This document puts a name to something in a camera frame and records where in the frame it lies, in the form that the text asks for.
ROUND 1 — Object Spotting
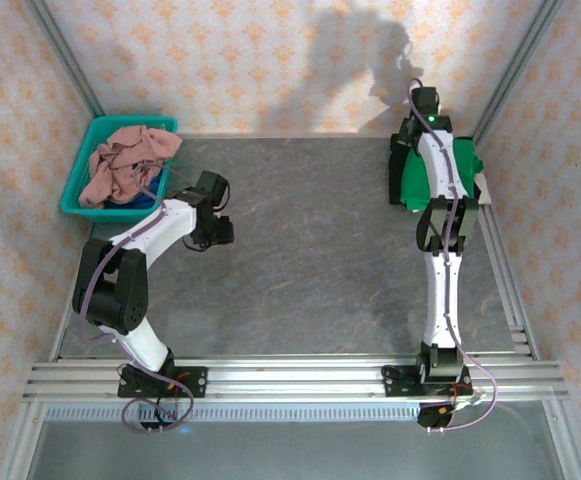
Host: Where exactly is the green t-shirt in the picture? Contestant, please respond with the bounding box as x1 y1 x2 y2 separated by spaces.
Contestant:
399 137 485 214

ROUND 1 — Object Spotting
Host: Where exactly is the teal plastic basket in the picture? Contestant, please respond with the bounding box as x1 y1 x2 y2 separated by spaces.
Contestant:
58 115 180 225

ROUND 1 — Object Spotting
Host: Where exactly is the blue t-shirt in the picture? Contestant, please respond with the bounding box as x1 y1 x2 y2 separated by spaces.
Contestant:
103 172 164 211

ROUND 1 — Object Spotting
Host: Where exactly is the pink t-shirt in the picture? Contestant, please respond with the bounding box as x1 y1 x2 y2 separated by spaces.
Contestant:
78 125 183 210

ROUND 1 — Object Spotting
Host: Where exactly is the white folded t-shirt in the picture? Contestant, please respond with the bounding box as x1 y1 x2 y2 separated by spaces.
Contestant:
473 167 494 206

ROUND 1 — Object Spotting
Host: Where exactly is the aluminium frame post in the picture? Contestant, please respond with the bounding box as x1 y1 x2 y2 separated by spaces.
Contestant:
23 0 120 150
471 0 570 147

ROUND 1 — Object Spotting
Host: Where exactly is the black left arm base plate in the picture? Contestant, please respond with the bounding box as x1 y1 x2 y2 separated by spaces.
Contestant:
117 366 208 399

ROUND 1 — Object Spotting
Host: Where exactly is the aluminium mounting rail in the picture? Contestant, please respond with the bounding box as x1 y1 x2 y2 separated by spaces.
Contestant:
22 355 571 402

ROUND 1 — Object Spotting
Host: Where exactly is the perforated metal cable tray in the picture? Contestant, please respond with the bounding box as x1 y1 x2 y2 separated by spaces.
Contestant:
44 403 424 422

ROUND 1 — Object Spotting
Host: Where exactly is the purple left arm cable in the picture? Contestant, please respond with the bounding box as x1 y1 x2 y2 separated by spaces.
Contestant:
79 162 196 435

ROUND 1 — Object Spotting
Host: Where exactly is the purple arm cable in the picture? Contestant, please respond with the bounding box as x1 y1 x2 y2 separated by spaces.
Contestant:
79 162 196 435
408 77 500 432

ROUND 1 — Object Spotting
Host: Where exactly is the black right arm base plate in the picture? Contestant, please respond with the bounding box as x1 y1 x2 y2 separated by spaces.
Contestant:
380 364 474 399

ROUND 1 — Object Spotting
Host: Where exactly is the black cable connector block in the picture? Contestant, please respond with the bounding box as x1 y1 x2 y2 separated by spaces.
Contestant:
417 403 455 434

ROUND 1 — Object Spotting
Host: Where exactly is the aluminium frame leg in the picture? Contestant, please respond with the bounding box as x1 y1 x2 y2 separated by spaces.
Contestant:
0 399 46 480
542 399 581 480

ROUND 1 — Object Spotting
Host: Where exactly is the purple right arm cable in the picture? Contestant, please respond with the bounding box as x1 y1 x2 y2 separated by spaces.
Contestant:
408 77 500 432

